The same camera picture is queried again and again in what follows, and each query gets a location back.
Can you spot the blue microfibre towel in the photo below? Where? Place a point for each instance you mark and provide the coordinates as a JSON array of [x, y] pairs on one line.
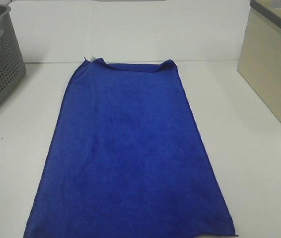
[[127, 160]]

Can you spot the beige plastic storage bin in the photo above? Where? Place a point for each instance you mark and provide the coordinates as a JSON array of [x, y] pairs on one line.
[[260, 56]]

